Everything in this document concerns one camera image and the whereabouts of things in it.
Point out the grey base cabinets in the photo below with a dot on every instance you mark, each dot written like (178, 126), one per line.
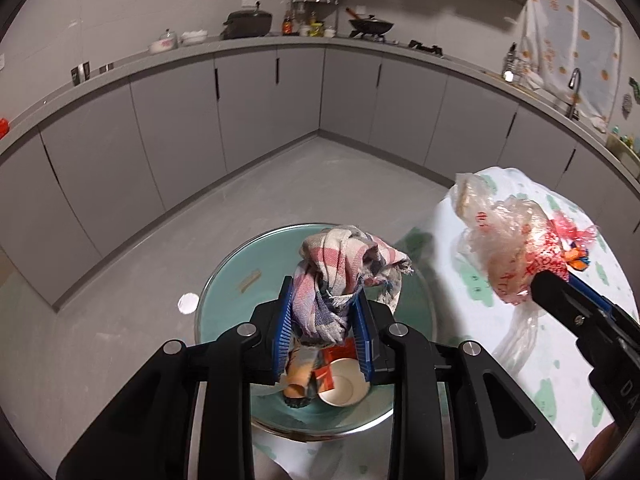
(250, 100)

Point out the spice rack with bottles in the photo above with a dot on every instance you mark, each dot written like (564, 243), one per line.
(310, 15)

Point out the grey kitchen countertop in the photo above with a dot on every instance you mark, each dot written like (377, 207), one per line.
(125, 57)

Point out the pink crinkled plastic bag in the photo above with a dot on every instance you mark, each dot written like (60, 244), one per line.
(557, 247)

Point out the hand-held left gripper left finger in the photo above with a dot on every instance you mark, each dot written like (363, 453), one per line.
(284, 330)

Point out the small black containers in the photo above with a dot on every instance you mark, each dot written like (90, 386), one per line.
(80, 72)

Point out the person's right forearm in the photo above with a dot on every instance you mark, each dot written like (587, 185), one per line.
(602, 452)

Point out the black wok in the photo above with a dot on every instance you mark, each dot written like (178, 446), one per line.
(372, 22)

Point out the black gas stove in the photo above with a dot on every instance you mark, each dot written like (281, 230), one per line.
(425, 49)

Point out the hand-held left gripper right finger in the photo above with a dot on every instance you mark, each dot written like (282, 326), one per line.
(362, 340)

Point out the hanging grey scrubber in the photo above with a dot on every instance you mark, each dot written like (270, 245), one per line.
(626, 104)

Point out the tan cylindrical package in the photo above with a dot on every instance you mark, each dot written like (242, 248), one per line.
(297, 377)

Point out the dark rice cooker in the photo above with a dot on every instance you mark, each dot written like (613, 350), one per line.
(247, 22)

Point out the orange blue snack wrapper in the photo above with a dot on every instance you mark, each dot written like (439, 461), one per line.
(577, 261)

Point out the red bag on countertop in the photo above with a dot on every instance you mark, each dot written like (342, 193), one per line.
(3, 127)

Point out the black kitchen faucet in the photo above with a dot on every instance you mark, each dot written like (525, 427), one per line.
(574, 90)

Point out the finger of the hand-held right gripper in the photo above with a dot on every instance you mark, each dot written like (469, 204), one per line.
(555, 292)
(592, 296)

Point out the striped paper cup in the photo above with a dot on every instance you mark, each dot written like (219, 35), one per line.
(342, 385)

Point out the plaid cloth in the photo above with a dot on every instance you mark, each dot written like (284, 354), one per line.
(340, 270)

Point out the metal knife rack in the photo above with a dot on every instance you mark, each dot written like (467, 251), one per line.
(510, 65)

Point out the white dish basin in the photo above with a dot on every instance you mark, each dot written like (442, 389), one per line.
(622, 150)

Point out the clear red-printed plastic bag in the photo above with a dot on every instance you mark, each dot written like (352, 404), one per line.
(495, 240)

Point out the white round floor disc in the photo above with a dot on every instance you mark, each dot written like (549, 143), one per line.
(189, 303)

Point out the white bowl with lidded jar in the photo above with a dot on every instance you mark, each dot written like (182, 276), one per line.
(163, 42)

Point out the orange print window curtain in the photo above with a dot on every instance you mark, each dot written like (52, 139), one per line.
(565, 35)

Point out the hanging green cloth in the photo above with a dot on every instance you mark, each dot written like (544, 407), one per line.
(635, 87)

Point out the black foam fruit net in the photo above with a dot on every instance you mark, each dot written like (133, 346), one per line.
(296, 402)

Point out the green round bin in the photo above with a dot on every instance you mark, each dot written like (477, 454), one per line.
(230, 260)

